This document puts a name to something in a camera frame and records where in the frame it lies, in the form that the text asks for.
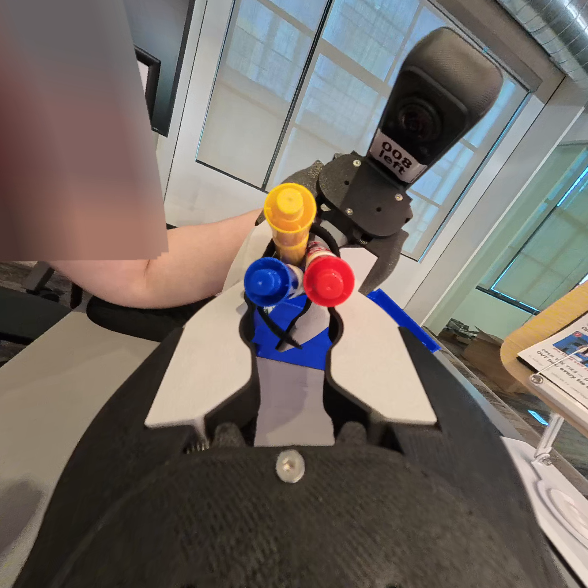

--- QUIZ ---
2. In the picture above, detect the black framed wall board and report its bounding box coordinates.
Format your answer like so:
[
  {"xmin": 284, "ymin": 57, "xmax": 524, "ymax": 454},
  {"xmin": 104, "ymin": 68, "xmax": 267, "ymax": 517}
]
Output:
[{"xmin": 133, "ymin": 46, "xmax": 162, "ymax": 111}]

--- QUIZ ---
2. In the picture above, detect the large glass window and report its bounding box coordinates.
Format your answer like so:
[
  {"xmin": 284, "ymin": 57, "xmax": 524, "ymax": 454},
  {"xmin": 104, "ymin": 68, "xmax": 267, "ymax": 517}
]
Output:
[{"xmin": 195, "ymin": 0, "xmax": 566, "ymax": 262}]

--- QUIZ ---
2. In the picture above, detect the yellow marker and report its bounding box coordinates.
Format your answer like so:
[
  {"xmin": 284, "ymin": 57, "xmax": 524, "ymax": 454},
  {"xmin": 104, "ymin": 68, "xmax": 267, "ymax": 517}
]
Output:
[{"xmin": 264, "ymin": 183, "xmax": 318, "ymax": 267}]

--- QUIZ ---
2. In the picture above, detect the acrylic sign holder with paper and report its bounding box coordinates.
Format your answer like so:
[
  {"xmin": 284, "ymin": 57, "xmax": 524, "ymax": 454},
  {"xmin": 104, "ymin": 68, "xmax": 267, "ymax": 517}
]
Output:
[{"xmin": 517, "ymin": 312, "xmax": 588, "ymax": 466}]

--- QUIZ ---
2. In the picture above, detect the black fabric strap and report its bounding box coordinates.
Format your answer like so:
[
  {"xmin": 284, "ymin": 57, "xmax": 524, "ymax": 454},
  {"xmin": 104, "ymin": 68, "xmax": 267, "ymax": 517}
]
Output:
[{"xmin": 243, "ymin": 230, "xmax": 343, "ymax": 351}]

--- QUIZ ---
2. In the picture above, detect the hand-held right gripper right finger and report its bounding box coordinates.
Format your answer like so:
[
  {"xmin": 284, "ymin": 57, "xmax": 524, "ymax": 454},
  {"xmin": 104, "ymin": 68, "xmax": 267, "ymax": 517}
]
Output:
[{"xmin": 324, "ymin": 294, "xmax": 438, "ymax": 425}]

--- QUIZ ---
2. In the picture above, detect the blue plastic bin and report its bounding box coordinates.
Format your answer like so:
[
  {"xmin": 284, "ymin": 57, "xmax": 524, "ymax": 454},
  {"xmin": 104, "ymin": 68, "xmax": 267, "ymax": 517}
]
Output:
[{"xmin": 253, "ymin": 288, "xmax": 442, "ymax": 372}]

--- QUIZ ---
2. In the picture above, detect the white moulded tray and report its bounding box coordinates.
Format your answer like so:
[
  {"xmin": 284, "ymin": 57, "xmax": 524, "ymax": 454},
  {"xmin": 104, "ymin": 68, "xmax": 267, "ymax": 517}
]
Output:
[{"xmin": 501, "ymin": 436, "xmax": 588, "ymax": 579}]

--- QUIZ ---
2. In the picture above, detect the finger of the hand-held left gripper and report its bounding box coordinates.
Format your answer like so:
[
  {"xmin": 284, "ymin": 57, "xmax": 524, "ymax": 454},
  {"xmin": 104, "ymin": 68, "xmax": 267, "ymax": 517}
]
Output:
[
  {"xmin": 223, "ymin": 220, "xmax": 276, "ymax": 297},
  {"xmin": 337, "ymin": 246, "xmax": 378, "ymax": 297}
]

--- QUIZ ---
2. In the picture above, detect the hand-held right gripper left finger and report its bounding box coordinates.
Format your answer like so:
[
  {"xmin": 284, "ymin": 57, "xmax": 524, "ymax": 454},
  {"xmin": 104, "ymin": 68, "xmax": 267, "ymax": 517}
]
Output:
[{"xmin": 145, "ymin": 280, "xmax": 261, "ymax": 448}]

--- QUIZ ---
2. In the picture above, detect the round wooden table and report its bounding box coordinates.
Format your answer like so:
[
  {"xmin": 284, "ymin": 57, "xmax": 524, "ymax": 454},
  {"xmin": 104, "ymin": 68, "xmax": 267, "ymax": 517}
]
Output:
[{"xmin": 500, "ymin": 282, "xmax": 588, "ymax": 414}]

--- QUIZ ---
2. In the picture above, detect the blue marker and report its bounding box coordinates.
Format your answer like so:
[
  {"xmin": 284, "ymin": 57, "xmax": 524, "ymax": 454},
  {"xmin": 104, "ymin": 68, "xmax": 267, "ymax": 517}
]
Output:
[{"xmin": 243, "ymin": 257, "xmax": 304, "ymax": 306}]

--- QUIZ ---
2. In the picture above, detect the red marker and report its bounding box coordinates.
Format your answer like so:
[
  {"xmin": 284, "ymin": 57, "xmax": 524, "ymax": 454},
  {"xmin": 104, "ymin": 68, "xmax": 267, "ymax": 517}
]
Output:
[{"xmin": 303, "ymin": 239, "xmax": 356, "ymax": 307}]

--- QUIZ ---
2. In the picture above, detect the cardboard box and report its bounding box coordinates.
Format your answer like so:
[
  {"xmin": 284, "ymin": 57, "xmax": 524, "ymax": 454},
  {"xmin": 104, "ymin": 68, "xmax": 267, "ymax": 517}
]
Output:
[{"xmin": 443, "ymin": 319, "xmax": 506, "ymax": 368}]

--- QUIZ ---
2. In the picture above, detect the green tinted glass partition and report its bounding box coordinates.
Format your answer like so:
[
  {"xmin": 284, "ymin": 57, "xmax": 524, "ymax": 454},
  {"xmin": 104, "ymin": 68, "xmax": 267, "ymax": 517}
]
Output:
[{"xmin": 475, "ymin": 142, "xmax": 588, "ymax": 315}]

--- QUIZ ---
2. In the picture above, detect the person's left forearm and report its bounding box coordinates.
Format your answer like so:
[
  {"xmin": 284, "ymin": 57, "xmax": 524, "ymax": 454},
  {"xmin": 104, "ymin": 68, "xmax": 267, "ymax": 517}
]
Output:
[{"xmin": 51, "ymin": 209, "xmax": 265, "ymax": 308}]

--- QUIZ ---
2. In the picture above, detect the silver ventilation duct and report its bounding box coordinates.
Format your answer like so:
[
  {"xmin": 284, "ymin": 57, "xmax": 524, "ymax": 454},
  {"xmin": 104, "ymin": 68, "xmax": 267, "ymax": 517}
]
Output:
[{"xmin": 496, "ymin": 0, "xmax": 588, "ymax": 88}]

